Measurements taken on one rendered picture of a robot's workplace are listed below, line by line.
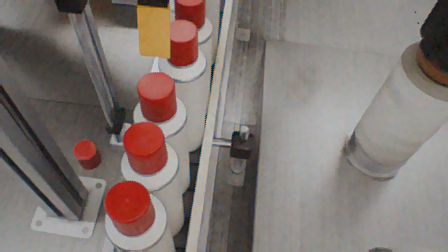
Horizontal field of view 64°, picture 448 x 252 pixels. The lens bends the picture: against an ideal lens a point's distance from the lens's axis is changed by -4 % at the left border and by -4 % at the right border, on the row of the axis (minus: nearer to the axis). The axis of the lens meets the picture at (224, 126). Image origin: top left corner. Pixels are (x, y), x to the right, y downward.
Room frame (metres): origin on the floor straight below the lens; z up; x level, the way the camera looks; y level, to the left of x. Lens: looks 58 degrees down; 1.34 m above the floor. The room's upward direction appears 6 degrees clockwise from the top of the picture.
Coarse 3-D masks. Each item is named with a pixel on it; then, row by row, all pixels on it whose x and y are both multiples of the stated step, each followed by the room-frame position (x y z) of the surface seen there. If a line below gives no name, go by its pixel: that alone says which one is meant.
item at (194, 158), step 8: (224, 0) 0.56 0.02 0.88; (200, 152) 0.24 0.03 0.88; (192, 160) 0.23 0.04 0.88; (192, 168) 0.22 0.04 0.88; (192, 176) 0.20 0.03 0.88; (192, 184) 0.19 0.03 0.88; (192, 192) 0.18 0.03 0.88; (184, 200) 0.17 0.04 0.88; (192, 200) 0.17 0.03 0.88; (184, 208) 0.16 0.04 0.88; (184, 224) 0.14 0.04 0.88; (184, 232) 0.13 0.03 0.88; (176, 240) 0.12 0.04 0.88; (184, 240) 0.12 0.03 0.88; (176, 248) 0.11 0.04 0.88; (184, 248) 0.11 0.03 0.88
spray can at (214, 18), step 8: (208, 0) 0.39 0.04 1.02; (216, 0) 0.40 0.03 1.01; (208, 8) 0.39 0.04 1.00; (216, 8) 0.40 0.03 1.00; (208, 16) 0.39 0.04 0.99; (216, 16) 0.40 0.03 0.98; (216, 24) 0.40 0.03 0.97; (216, 32) 0.40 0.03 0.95; (216, 40) 0.41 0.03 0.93; (216, 48) 0.41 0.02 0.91; (216, 56) 0.41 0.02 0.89
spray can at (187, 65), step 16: (176, 32) 0.26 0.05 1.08; (192, 32) 0.26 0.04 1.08; (176, 48) 0.25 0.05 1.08; (192, 48) 0.25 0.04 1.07; (160, 64) 0.25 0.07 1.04; (176, 64) 0.25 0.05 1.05; (192, 64) 0.25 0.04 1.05; (176, 80) 0.24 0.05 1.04; (192, 80) 0.24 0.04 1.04; (176, 96) 0.24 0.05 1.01; (192, 96) 0.24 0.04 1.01; (192, 112) 0.24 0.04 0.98; (192, 128) 0.24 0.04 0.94; (192, 144) 0.24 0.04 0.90
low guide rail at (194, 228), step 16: (224, 16) 0.48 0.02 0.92; (224, 32) 0.44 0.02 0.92; (224, 48) 0.41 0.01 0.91; (208, 112) 0.29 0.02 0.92; (208, 128) 0.26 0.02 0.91; (208, 144) 0.24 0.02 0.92; (208, 160) 0.21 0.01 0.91; (192, 208) 0.15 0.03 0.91; (192, 224) 0.13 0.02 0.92; (192, 240) 0.11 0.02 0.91
